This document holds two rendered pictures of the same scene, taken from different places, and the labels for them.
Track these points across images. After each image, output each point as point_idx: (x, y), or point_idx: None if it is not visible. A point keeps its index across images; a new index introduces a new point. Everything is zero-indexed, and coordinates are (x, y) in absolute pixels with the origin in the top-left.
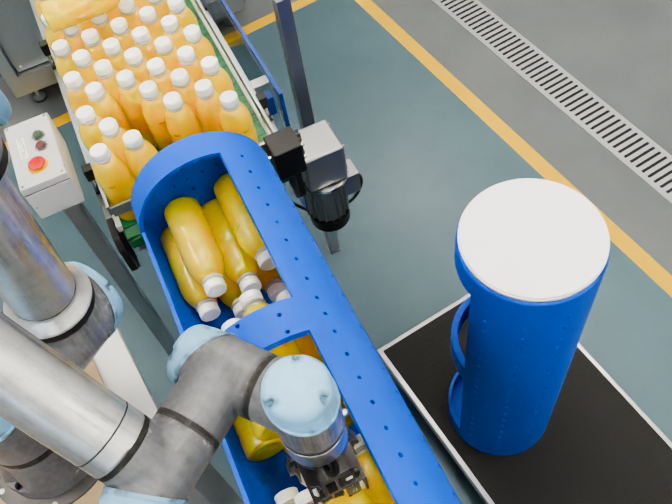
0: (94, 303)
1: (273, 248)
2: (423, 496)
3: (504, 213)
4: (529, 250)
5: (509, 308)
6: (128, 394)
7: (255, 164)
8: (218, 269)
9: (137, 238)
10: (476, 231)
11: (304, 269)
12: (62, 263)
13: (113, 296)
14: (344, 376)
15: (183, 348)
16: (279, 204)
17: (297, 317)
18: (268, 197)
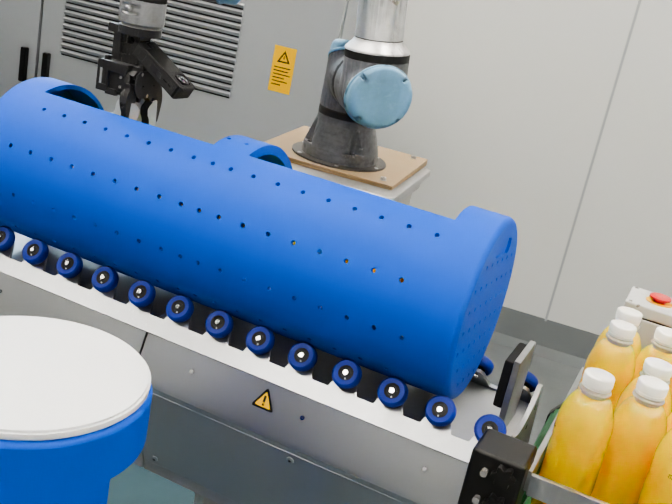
0: (351, 58)
1: (303, 175)
2: (54, 113)
3: (85, 382)
4: (26, 352)
5: None
6: (326, 176)
7: (418, 243)
8: None
9: (549, 417)
10: (116, 360)
11: (262, 181)
12: (369, 10)
13: (354, 80)
14: (160, 134)
15: None
16: (349, 224)
17: (230, 146)
18: (363, 217)
